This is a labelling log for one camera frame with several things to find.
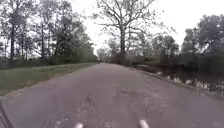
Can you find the large bare tree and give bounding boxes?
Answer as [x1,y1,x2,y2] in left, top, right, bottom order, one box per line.
[91,0,168,65]

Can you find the grey dirt path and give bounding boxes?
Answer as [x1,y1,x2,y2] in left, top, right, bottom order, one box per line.
[0,62,224,128]

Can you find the robot's own part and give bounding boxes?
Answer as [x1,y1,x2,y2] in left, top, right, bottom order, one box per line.
[74,122,85,128]
[138,119,151,128]

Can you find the row of trees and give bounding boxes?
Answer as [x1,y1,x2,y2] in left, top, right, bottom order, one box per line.
[0,0,100,70]

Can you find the green grass verge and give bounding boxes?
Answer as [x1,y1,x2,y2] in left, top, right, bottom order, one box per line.
[0,61,99,97]

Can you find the dark water ditch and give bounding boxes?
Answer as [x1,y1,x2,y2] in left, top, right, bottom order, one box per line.
[133,63,224,98]

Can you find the dark trees and bushes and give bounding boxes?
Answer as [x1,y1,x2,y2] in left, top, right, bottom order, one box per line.
[96,13,224,75]

